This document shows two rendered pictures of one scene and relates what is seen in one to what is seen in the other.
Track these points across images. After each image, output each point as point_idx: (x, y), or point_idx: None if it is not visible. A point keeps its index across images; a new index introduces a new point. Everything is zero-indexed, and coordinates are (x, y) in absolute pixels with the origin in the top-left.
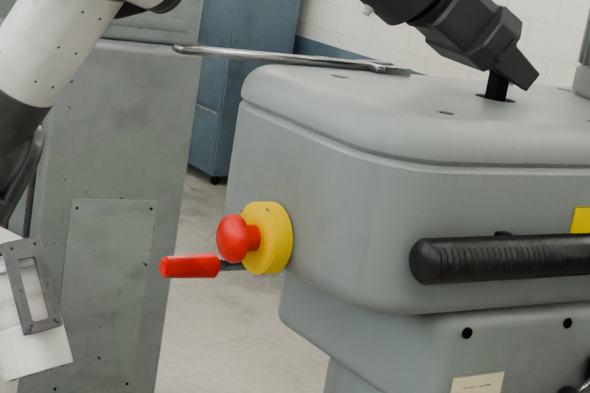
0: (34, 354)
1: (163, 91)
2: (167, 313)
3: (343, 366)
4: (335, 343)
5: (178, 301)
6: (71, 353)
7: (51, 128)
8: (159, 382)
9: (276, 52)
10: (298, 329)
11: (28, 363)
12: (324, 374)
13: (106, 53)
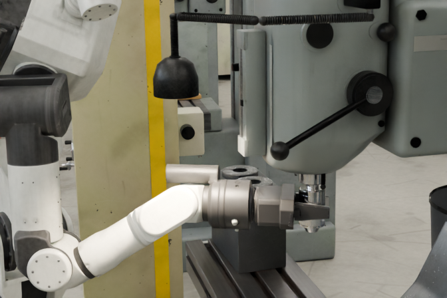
0: None
1: None
2: (362, 169)
3: None
4: None
5: (371, 162)
6: (277, 171)
7: (247, 28)
8: (352, 205)
9: None
10: None
11: (89, 2)
12: None
13: None
